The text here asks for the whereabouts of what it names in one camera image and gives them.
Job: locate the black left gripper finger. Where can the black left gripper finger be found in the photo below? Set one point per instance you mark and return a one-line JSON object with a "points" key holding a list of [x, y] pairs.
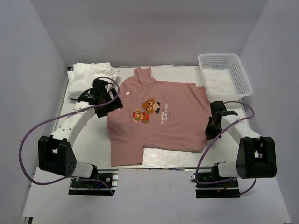
{"points": [[103, 111], [86, 97]]}

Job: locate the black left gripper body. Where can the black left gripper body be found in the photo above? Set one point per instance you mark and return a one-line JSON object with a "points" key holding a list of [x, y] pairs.
{"points": [[106, 97]]}

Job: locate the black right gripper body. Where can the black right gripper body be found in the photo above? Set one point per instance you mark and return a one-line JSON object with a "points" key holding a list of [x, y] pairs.
{"points": [[213, 124]]}

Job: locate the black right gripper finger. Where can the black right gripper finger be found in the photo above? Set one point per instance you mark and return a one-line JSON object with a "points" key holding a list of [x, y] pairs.
{"points": [[209, 128], [214, 135]]}

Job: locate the pink printed t shirt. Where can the pink printed t shirt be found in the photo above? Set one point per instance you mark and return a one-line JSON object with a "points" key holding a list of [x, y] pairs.
{"points": [[157, 114]]}

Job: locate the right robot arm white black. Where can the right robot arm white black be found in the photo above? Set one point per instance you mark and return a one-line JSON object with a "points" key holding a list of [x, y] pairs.
{"points": [[256, 156]]}

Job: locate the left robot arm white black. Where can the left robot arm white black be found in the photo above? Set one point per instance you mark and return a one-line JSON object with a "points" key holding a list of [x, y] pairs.
{"points": [[55, 153]]}

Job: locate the white folded t shirt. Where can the white folded t shirt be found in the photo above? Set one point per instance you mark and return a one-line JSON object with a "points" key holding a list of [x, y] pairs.
{"points": [[83, 74]]}

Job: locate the white plastic mesh basket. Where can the white plastic mesh basket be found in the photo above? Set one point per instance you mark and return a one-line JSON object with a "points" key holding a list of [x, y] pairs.
{"points": [[224, 77]]}

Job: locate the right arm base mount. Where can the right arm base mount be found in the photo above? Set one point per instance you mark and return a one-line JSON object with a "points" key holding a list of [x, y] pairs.
{"points": [[228, 189]]}

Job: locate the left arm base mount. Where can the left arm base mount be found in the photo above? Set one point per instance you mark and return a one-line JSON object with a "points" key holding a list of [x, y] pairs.
{"points": [[105, 184]]}

